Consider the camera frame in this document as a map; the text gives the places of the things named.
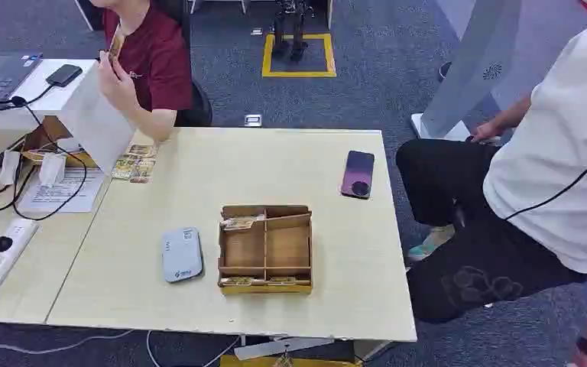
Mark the person in white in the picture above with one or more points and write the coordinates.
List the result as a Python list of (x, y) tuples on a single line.
[(551, 152)]

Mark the black robot legs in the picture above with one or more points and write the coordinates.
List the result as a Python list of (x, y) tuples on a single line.
[(289, 30)]

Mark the purple smartphone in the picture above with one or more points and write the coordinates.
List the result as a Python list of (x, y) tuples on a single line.
[(358, 169)]

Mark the white floor stand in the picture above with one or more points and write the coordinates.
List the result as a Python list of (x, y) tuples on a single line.
[(476, 66)]

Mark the white sheet board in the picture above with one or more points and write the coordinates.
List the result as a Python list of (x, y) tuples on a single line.
[(93, 121)]

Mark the person in red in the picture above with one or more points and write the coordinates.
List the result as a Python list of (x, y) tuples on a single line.
[(157, 61)]

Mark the printed paper document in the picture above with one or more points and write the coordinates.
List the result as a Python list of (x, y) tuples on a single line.
[(60, 195)]

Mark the person's hand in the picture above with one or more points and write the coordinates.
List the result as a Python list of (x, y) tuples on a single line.
[(116, 86)]

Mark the white power strip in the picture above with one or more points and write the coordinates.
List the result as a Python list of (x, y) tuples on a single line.
[(5, 253)]

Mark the wooden compartment box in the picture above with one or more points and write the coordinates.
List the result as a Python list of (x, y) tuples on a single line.
[(244, 248)]

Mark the yellow floor tape square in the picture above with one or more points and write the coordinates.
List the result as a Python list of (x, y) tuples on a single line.
[(267, 61)]

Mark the grey desk bracket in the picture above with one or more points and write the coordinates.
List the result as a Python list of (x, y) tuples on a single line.
[(278, 347)]

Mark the black office chair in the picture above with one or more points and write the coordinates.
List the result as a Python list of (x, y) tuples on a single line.
[(197, 106)]

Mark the white power adapter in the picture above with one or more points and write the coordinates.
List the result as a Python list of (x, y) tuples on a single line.
[(9, 167), (52, 169)]

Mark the brown cardboard box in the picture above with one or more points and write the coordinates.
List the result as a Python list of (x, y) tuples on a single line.
[(45, 134)]

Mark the grey white pocket router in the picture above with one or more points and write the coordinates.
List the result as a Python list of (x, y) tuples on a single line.
[(181, 255)]

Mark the silver floor socket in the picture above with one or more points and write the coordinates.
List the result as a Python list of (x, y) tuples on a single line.
[(253, 120)]

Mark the black power bank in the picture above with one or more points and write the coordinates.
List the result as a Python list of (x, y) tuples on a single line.
[(64, 75)]

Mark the printed card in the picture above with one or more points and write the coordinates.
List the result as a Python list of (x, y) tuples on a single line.
[(143, 171), (236, 281), (117, 44), (239, 223), (142, 151), (124, 167), (282, 279)]

